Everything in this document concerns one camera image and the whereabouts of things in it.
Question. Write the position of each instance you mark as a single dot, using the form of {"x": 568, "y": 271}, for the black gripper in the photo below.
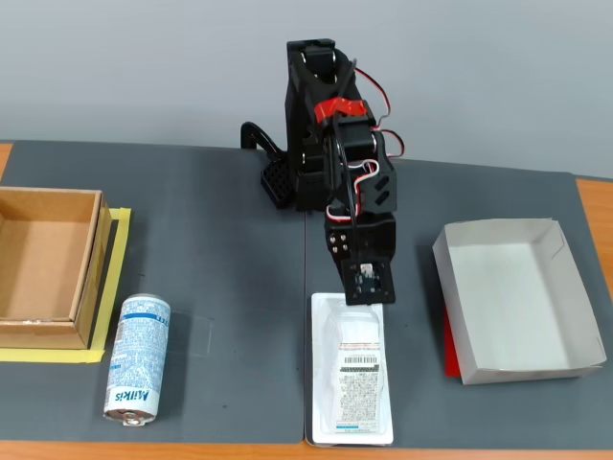
{"x": 371, "y": 236}

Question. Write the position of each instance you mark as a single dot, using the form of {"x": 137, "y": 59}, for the black table clamp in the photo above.
{"x": 254, "y": 129}

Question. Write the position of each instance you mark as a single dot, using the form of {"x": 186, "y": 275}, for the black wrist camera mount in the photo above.
{"x": 352, "y": 287}

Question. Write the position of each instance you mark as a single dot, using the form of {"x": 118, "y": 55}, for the red paper sheet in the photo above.
{"x": 451, "y": 354}

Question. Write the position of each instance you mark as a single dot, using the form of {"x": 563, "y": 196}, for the red tape strip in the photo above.
{"x": 330, "y": 109}

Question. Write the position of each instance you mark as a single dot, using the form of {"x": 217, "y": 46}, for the white packaged sandwich with label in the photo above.
{"x": 354, "y": 383}

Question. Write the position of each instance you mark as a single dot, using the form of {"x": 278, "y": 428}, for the white blue Milkis can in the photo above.
{"x": 139, "y": 354}

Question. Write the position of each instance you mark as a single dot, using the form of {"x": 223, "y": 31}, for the dark gray mat under cardboard box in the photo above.
{"x": 215, "y": 239}

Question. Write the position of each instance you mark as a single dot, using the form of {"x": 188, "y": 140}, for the gray paper box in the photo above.
{"x": 512, "y": 297}

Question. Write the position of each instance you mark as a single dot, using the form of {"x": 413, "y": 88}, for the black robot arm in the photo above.
{"x": 306, "y": 96}

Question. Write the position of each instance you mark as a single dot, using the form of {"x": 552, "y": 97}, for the brown cardboard box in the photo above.
{"x": 43, "y": 249}

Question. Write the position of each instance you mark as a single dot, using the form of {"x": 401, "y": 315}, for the yellow masking tape frame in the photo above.
{"x": 48, "y": 355}

